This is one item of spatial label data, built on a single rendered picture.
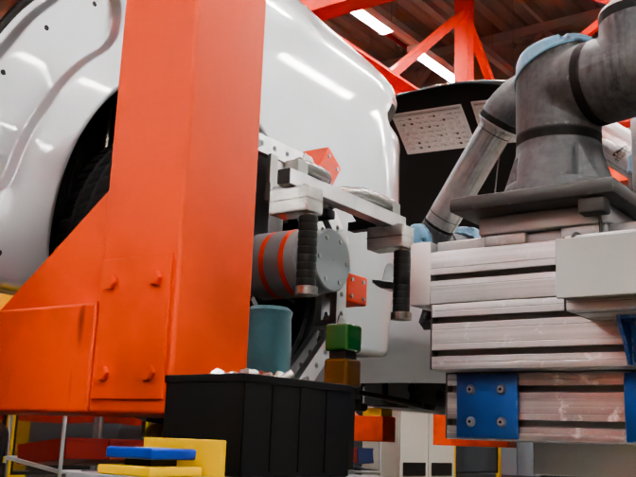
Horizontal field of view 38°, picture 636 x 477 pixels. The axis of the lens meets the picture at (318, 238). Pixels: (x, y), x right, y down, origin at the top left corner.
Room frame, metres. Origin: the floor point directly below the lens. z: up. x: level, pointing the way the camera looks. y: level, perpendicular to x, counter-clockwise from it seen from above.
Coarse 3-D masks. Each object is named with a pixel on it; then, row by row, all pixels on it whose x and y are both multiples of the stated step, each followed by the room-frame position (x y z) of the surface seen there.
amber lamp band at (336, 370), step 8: (328, 360) 1.32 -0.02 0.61; (336, 360) 1.31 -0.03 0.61; (344, 360) 1.30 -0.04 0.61; (352, 360) 1.32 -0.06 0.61; (328, 368) 1.32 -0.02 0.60; (336, 368) 1.31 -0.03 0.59; (344, 368) 1.30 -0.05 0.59; (352, 368) 1.31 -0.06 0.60; (360, 368) 1.33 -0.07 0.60; (328, 376) 1.32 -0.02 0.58; (336, 376) 1.31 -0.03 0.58; (344, 376) 1.30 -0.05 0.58; (352, 376) 1.32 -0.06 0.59; (360, 376) 1.33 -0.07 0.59; (352, 384) 1.32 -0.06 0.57
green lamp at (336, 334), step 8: (328, 328) 1.32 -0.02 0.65; (336, 328) 1.31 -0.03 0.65; (344, 328) 1.30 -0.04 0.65; (352, 328) 1.31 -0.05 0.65; (360, 328) 1.33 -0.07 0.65; (328, 336) 1.32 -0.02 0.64; (336, 336) 1.31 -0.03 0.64; (344, 336) 1.30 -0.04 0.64; (352, 336) 1.31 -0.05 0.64; (360, 336) 1.33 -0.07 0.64; (328, 344) 1.32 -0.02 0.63; (336, 344) 1.31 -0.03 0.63; (344, 344) 1.30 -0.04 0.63; (352, 344) 1.31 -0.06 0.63; (360, 344) 1.33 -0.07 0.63
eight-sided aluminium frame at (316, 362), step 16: (272, 144) 1.86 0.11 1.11; (288, 160) 1.91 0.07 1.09; (320, 224) 2.09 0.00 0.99; (336, 224) 2.07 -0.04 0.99; (320, 304) 2.10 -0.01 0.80; (336, 304) 2.08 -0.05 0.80; (320, 320) 2.10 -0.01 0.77; (336, 320) 2.08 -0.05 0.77; (320, 336) 2.09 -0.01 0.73; (304, 352) 2.05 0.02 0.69; (320, 352) 2.03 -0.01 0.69; (304, 368) 1.99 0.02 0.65; (320, 368) 2.03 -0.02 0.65
